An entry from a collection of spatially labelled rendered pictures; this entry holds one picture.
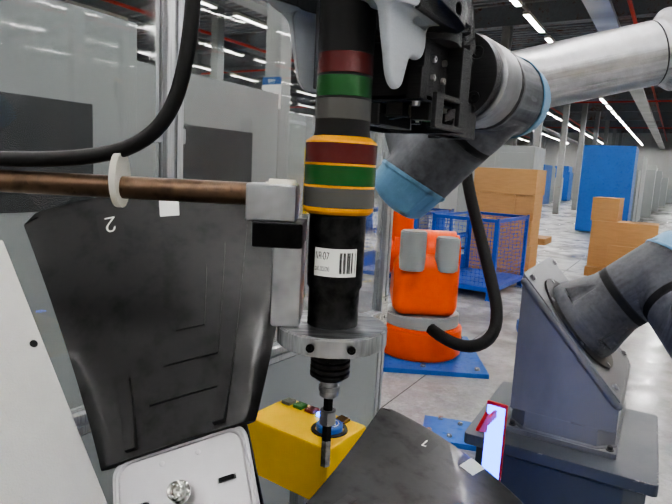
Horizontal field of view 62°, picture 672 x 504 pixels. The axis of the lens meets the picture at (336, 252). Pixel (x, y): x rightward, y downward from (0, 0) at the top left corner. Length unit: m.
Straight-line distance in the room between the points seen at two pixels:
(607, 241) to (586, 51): 8.91
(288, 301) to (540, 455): 0.77
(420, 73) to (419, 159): 0.20
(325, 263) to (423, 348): 3.99
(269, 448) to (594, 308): 0.59
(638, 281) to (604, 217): 8.54
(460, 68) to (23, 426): 0.49
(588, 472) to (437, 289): 3.31
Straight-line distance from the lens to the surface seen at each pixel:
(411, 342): 4.30
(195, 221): 0.49
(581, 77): 0.73
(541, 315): 1.04
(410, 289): 4.25
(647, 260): 1.06
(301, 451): 0.85
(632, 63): 0.75
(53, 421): 0.62
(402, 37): 0.34
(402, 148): 0.59
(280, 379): 1.49
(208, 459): 0.39
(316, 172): 0.33
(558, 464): 1.06
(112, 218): 0.50
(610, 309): 1.06
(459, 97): 0.41
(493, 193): 8.45
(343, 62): 0.33
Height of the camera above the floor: 1.46
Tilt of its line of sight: 8 degrees down
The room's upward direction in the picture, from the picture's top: 3 degrees clockwise
